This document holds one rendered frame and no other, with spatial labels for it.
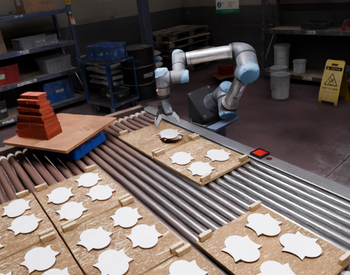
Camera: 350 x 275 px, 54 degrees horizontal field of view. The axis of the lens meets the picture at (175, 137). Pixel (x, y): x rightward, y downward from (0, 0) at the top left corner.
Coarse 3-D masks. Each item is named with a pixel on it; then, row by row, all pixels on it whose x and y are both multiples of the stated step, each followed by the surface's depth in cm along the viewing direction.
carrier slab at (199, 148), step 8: (184, 144) 207; (192, 144) 206; (200, 144) 205; (208, 144) 204; (168, 152) 199; (176, 152) 198; (192, 152) 196; (200, 152) 195; (232, 152) 191; (160, 160) 191; (168, 160) 190; (192, 160) 187; (200, 160) 186; (208, 160) 186; (232, 160) 183; (248, 160) 183; (176, 168) 181; (184, 168) 181; (216, 168) 177; (224, 168) 177; (232, 168) 177; (184, 176) 175; (192, 176) 172; (200, 176) 172; (216, 176) 171; (200, 184) 166
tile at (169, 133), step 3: (165, 129) 220; (168, 129) 219; (171, 129) 219; (177, 129) 218; (162, 132) 216; (165, 132) 216; (168, 132) 215; (171, 132) 215; (174, 132) 214; (177, 132) 214; (162, 135) 211; (165, 135) 211; (168, 135) 211; (171, 135) 210; (174, 135) 210; (177, 135) 210; (162, 138) 209; (165, 138) 209; (168, 138) 207; (171, 138) 207; (174, 138) 208
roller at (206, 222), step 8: (112, 152) 210; (120, 160) 200; (128, 168) 193; (136, 168) 189; (144, 176) 180; (152, 184) 174; (160, 184) 172; (160, 192) 168; (168, 192) 164; (176, 200) 158; (184, 208) 153; (192, 208) 151; (192, 216) 148; (200, 216) 146; (208, 224) 141; (216, 224) 140
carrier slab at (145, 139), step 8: (144, 128) 236; (152, 128) 234; (160, 128) 233; (168, 128) 232; (176, 128) 230; (120, 136) 227; (128, 136) 226; (136, 136) 224; (144, 136) 223; (152, 136) 222; (184, 136) 217; (128, 144) 218; (136, 144) 214; (144, 144) 212; (152, 144) 211; (160, 144) 210; (168, 144) 209; (176, 144) 208; (144, 152) 202
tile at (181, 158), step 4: (180, 152) 196; (184, 152) 195; (176, 156) 192; (180, 156) 192; (184, 156) 191; (188, 156) 191; (172, 160) 188; (176, 160) 187; (180, 160) 187; (184, 160) 186; (188, 160) 186; (180, 164) 183; (184, 164) 183
